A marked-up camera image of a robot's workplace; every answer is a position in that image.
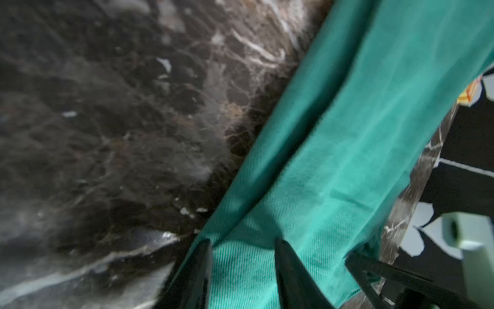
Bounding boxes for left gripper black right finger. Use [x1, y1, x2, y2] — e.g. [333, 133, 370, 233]
[275, 239, 334, 309]

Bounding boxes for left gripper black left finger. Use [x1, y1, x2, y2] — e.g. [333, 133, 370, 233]
[154, 239, 213, 309]

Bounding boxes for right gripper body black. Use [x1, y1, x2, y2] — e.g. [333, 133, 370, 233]
[345, 253, 479, 309]

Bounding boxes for green long pants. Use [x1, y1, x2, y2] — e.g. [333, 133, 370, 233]
[169, 0, 494, 309]

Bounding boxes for yellow red small box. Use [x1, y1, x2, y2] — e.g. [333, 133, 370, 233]
[456, 77, 483, 107]

